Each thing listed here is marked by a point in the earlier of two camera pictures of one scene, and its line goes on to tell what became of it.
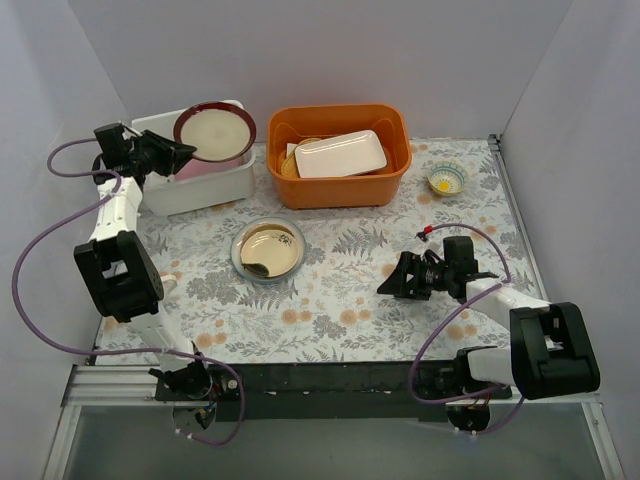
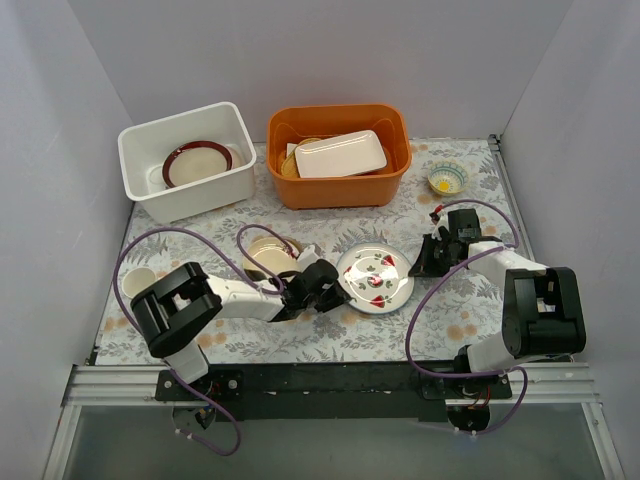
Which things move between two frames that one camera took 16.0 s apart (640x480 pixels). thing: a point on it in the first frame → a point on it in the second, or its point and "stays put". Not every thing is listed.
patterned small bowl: (447, 177) stays put
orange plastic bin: (377, 190) stays put
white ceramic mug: (170, 282) → (135, 279)
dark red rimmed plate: (219, 131) → (195, 161)
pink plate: (195, 167) → (238, 159)
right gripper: (413, 275) → (435, 252)
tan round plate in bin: (289, 166) stays put
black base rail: (325, 391) stays put
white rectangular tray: (353, 152) stays put
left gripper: (151, 153) → (317, 295)
